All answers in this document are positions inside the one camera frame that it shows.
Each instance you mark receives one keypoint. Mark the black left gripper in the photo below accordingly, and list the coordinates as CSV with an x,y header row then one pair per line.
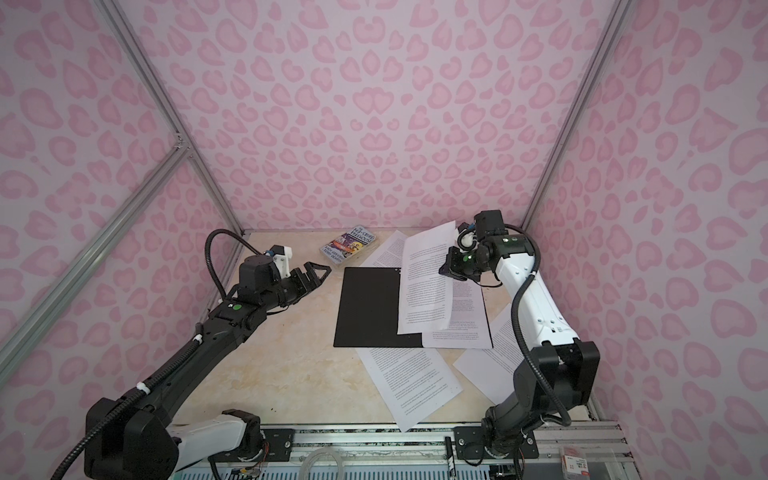
x,y
311,277

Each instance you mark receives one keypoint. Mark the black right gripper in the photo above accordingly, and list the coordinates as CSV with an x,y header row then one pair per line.
x,y
453,265

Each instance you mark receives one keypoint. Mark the printed paper sheet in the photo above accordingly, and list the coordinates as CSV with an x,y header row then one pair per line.
x,y
413,382
426,296
468,327
492,371
389,253

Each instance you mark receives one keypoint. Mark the white and black folder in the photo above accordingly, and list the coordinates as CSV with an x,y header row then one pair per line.
x,y
368,311

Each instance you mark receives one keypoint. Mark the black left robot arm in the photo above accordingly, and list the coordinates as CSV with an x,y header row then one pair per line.
x,y
133,437

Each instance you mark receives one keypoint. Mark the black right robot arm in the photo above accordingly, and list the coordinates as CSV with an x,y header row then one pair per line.
x,y
558,369

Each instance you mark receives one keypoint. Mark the colourful paperback book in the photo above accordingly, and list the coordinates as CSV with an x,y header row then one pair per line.
x,y
348,244

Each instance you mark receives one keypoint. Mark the black marker pen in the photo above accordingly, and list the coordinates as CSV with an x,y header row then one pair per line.
x,y
449,457

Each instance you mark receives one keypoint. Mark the clear box with label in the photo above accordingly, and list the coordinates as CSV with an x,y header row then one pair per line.
x,y
574,464

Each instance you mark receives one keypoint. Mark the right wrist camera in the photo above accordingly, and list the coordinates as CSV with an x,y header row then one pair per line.
x,y
466,239

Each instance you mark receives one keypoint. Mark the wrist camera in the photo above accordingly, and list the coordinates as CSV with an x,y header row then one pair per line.
x,y
281,256
466,239

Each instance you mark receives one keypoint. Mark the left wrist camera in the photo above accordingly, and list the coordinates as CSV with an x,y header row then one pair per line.
x,y
281,256

